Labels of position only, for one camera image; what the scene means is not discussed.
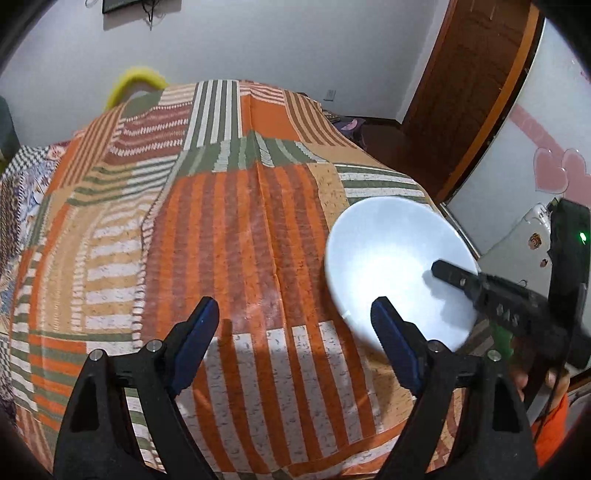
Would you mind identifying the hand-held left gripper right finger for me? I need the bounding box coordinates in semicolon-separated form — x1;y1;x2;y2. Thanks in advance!
370;296;541;480

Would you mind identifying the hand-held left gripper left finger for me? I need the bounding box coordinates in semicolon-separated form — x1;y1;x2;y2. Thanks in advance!
53;296;221;480

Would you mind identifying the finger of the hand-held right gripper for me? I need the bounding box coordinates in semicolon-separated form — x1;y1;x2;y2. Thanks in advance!
431;260;551;334

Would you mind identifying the white bowl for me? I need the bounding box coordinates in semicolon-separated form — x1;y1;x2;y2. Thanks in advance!
324;197;480;352

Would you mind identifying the person's right hand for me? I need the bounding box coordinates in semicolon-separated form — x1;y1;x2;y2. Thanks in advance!
510;344;534;403

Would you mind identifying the white case with stickers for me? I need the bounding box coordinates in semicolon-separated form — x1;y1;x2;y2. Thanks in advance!
480;203;561;287

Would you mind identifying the orange striped patchwork blanket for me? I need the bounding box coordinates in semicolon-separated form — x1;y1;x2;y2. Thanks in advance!
0;79;481;480

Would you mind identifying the white cabinet with pink hearts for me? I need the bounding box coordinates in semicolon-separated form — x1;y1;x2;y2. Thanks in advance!
445;18;591;259

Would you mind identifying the person's orange clothing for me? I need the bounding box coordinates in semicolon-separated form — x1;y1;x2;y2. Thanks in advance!
531;392;571;455

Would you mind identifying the brown wooden door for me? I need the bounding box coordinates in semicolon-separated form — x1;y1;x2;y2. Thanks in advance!
399;0;541;204

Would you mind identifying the purple patterned cloth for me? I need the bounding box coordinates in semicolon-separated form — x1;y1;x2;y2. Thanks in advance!
323;111;365;148

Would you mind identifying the geometric patterned blanket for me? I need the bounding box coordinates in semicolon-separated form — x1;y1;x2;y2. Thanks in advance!
0;143;70;296

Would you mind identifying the yellow curved chair back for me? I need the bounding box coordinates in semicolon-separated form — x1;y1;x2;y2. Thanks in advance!
107;67;169;112

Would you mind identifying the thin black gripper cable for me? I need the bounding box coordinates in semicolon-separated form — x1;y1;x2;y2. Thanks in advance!
533;364;566;439

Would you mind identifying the hanging black cable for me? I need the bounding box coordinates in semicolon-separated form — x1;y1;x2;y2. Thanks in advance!
139;0;160;31

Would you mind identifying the black wall screen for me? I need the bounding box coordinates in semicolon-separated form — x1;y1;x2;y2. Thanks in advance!
102;0;153;14

